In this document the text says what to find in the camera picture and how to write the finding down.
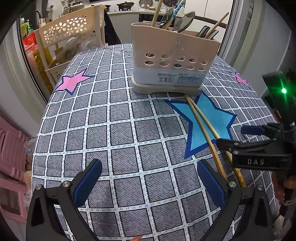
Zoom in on beige plastic utensil holder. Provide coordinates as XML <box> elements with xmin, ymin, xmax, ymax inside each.
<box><xmin>131</xmin><ymin>23</ymin><xmax>220</xmax><ymax>96</ymax></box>

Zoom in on dark green handled spoon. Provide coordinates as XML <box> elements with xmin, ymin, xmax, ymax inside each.
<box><xmin>173</xmin><ymin>11</ymin><xmax>195</xmax><ymax>33</ymax></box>

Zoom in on wooden chopstick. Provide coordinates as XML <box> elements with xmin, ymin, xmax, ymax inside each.
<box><xmin>151</xmin><ymin>0</ymin><xmax>163</xmax><ymax>27</ymax></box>

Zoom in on person right hand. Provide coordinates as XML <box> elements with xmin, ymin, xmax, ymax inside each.
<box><xmin>271</xmin><ymin>172</ymin><xmax>296</xmax><ymax>205</ymax></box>

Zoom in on bamboo chopstick on table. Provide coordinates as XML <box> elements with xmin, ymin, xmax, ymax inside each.
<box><xmin>185</xmin><ymin>94</ymin><xmax>228</xmax><ymax>180</ymax></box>

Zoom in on pink plastic stool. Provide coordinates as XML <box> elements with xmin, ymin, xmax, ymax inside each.
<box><xmin>1</xmin><ymin>118</ymin><xmax>28</xmax><ymax>223</ymax></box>

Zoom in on grey checked star tablecloth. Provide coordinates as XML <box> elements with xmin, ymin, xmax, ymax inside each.
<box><xmin>31</xmin><ymin>43</ymin><xmax>278</xmax><ymax>241</ymax></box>

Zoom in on black chopsticks in holder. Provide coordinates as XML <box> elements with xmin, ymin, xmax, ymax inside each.
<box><xmin>197</xmin><ymin>26</ymin><xmax>219</xmax><ymax>40</ymax></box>

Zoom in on spoon in holder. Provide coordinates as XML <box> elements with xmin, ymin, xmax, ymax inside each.
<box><xmin>159</xmin><ymin>8</ymin><xmax>174</xmax><ymax>29</ymax></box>

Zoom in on blue patterned chopstick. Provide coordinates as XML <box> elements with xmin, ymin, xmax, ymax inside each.
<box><xmin>163</xmin><ymin>0</ymin><xmax>186</xmax><ymax>30</ymax></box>

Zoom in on beige perforated plastic rack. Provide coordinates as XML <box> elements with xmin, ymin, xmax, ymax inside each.
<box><xmin>35</xmin><ymin>5</ymin><xmax>107</xmax><ymax>87</ymax></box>

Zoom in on black wok on stove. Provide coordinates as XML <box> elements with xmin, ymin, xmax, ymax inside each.
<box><xmin>117</xmin><ymin>1</ymin><xmax>134</xmax><ymax>11</ymax></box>

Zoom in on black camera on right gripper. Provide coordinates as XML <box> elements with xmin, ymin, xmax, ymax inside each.
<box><xmin>262</xmin><ymin>71</ymin><xmax>295</xmax><ymax>131</ymax></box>

